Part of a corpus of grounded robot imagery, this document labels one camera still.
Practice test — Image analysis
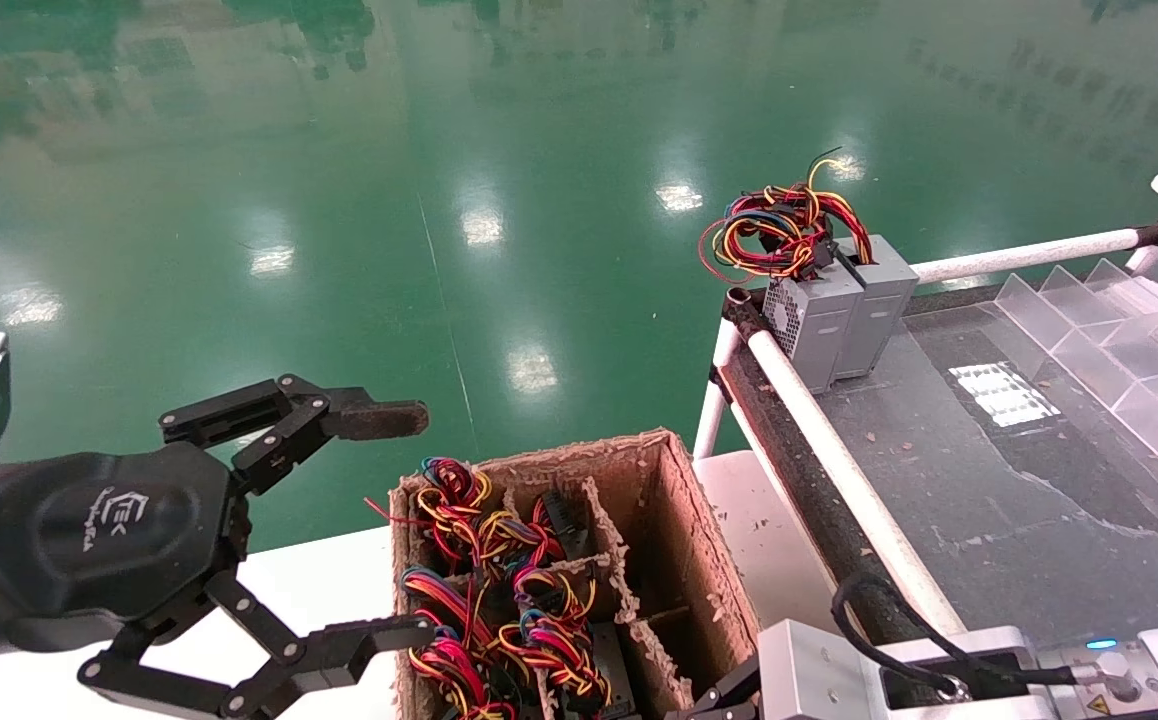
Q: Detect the white cart frame pipe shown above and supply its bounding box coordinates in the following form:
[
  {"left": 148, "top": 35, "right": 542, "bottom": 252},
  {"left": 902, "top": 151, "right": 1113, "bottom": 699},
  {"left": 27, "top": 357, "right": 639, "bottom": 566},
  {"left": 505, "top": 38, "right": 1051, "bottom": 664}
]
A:
[
  {"left": 692, "top": 320, "right": 742, "bottom": 461},
  {"left": 744, "top": 328, "right": 970, "bottom": 637},
  {"left": 911, "top": 228, "right": 1142, "bottom": 287}
]

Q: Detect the brown cardboard divider box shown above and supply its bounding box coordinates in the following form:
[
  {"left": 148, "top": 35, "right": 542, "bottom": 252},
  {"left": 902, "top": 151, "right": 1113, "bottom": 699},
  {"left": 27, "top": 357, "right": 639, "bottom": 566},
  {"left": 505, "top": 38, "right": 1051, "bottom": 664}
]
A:
[{"left": 387, "top": 428, "right": 762, "bottom": 720}]

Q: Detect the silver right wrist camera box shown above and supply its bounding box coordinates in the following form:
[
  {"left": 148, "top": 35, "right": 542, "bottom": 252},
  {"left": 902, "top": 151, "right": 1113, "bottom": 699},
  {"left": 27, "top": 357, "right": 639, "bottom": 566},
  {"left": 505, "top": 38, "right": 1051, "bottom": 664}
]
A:
[{"left": 759, "top": 620, "right": 885, "bottom": 720}]

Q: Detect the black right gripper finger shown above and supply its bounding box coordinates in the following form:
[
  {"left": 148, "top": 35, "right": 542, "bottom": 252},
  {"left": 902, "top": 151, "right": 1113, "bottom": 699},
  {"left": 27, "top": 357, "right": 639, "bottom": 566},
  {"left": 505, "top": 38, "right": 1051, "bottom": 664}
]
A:
[{"left": 667, "top": 655, "right": 762, "bottom": 720}]

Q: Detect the dark grey cart mat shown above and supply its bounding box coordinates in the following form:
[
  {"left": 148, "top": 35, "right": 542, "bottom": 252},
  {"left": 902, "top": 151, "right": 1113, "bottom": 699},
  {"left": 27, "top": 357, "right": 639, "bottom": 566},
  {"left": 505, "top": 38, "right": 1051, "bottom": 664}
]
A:
[{"left": 809, "top": 285, "right": 1158, "bottom": 646}]

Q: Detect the grey power supply unit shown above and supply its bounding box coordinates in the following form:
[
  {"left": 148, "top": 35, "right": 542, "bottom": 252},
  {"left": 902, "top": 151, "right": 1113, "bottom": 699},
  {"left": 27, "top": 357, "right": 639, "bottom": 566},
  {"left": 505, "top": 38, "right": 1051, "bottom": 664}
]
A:
[{"left": 699, "top": 180, "right": 866, "bottom": 394}]

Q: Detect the clear acrylic divider tray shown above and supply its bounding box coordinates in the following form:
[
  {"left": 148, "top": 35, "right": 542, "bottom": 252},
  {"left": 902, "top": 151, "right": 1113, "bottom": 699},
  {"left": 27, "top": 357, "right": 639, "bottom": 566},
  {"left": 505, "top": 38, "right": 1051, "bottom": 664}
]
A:
[{"left": 994, "top": 258, "right": 1158, "bottom": 513}]

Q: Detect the black cart edge strip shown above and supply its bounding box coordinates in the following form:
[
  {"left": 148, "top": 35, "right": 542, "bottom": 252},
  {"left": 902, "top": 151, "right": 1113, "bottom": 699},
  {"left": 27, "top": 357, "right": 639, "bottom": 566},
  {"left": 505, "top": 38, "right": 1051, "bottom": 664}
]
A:
[{"left": 717, "top": 335, "right": 940, "bottom": 646}]

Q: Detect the power supply with coloured wires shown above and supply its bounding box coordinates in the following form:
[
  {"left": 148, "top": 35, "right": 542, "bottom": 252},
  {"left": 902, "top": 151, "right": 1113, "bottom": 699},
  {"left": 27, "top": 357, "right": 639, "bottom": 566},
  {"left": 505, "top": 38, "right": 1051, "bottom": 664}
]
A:
[
  {"left": 399, "top": 565, "right": 518, "bottom": 720},
  {"left": 497, "top": 565, "right": 637, "bottom": 716},
  {"left": 367, "top": 457, "right": 498, "bottom": 566},
  {"left": 484, "top": 490, "right": 595, "bottom": 569}
]

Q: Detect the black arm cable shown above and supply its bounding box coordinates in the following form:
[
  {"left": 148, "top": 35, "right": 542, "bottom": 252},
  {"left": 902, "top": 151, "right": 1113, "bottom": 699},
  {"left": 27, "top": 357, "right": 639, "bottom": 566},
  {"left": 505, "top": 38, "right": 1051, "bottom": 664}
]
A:
[{"left": 832, "top": 570, "right": 1115, "bottom": 706}]

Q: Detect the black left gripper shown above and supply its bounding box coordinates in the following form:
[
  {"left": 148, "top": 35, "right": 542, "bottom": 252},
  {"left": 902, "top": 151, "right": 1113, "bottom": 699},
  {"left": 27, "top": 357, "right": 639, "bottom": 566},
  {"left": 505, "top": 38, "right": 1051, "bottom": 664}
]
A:
[{"left": 0, "top": 375, "right": 438, "bottom": 720}]

